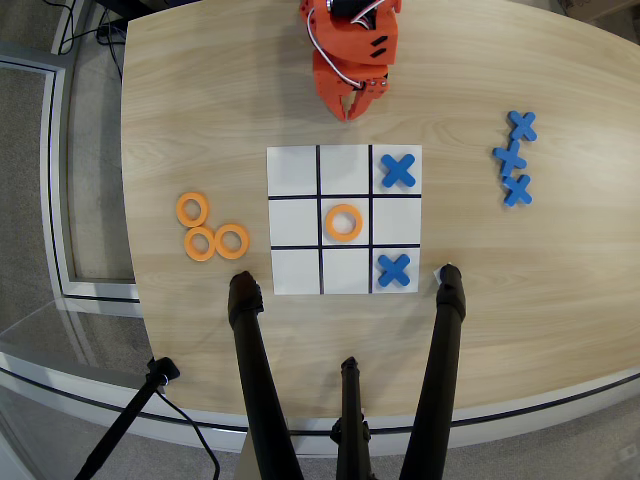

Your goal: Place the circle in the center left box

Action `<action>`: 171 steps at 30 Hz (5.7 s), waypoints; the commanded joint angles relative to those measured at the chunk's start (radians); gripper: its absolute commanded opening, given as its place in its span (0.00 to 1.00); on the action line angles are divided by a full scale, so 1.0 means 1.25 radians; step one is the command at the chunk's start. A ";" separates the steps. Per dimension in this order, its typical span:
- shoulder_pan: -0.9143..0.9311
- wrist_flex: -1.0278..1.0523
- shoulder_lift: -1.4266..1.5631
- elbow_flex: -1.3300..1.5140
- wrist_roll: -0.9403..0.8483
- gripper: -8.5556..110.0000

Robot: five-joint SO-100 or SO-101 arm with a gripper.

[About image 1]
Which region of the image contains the thin black stand pole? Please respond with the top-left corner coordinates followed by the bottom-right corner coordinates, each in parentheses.
top-left (73, 356), bottom-right (181, 480)

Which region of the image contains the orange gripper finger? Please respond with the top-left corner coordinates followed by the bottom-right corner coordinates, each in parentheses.
top-left (346, 78), bottom-right (391, 122)
top-left (315, 88), bottom-right (354, 123)

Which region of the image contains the black tripod leg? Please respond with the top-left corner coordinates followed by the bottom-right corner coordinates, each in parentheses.
top-left (397, 263), bottom-right (467, 480)
top-left (329, 356), bottom-right (374, 480)
top-left (227, 270), bottom-right (306, 480)

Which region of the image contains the blue foam cross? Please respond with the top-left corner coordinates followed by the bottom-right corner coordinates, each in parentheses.
top-left (492, 140), bottom-right (528, 177)
top-left (380, 153), bottom-right (418, 190)
top-left (507, 110), bottom-right (538, 143)
top-left (502, 173), bottom-right (534, 207)
top-left (377, 253), bottom-right (412, 289)

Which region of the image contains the black floor cable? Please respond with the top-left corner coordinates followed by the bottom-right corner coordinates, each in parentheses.
top-left (154, 389), bottom-right (221, 480)

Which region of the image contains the white tic-tac-toe board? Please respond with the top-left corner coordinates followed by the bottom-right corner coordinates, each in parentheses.
top-left (266, 144), bottom-right (424, 296)

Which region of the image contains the robot wire bundle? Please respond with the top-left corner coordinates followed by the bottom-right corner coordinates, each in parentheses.
top-left (310, 7), bottom-right (384, 92)

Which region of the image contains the black cable bundle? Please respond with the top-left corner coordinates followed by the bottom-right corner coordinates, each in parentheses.
top-left (49, 0), bottom-right (126, 84)

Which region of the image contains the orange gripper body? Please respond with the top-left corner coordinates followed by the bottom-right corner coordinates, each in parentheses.
top-left (312, 49), bottom-right (391, 99)

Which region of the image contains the orange foam ring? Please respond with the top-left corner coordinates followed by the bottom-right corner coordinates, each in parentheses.
top-left (214, 223), bottom-right (250, 260)
top-left (183, 225), bottom-right (218, 262)
top-left (325, 203), bottom-right (365, 244)
top-left (175, 191), bottom-right (210, 227)

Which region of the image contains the grey metal partition frame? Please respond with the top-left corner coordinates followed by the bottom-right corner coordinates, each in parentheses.
top-left (0, 42), bottom-right (141, 304)

